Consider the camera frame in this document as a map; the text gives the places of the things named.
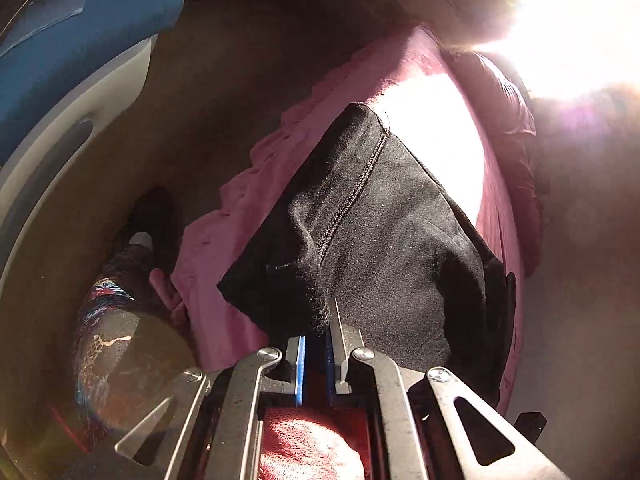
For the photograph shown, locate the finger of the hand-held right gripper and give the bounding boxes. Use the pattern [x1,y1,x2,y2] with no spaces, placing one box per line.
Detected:
[502,271,517,361]

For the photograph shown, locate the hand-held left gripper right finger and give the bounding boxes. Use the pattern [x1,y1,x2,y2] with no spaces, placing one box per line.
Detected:
[325,299,573,480]

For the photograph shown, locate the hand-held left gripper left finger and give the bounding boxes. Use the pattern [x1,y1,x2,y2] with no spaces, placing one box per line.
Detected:
[114,335,307,480]

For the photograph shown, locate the black pants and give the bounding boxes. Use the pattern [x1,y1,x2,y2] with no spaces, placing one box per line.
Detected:
[217,102,516,408]

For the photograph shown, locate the person's red fleece top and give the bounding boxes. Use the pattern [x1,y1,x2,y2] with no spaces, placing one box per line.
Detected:
[257,400,373,480]

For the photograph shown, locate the red duvet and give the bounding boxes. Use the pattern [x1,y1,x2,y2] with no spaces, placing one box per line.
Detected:
[445,47,546,276]

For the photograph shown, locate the person's patterned trouser leg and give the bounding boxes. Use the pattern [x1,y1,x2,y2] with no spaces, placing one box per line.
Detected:
[70,245,198,461]

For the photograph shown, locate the person's black shoe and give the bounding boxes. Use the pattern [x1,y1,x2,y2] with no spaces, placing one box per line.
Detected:
[125,186,182,263]

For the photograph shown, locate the pink bed sheet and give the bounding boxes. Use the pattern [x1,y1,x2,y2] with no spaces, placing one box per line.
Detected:
[172,25,526,418]

